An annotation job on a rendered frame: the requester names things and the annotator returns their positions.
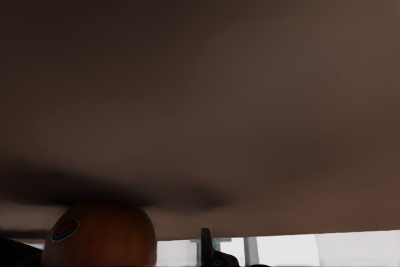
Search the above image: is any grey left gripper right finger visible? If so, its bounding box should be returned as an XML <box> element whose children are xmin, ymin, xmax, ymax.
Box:
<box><xmin>201</xmin><ymin>228</ymin><xmax>216</xmax><ymax>264</ymax></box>

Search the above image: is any red-brown apple with sticker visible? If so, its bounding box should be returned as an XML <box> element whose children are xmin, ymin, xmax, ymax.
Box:
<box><xmin>41</xmin><ymin>201</ymin><xmax>158</xmax><ymax>267</ymax></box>

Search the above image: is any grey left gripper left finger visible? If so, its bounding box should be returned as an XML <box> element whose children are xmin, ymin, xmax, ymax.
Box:
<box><xmin>0</xmin><ymin>237</ymin><xmax>44</xmax><ymax>267</ymax></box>

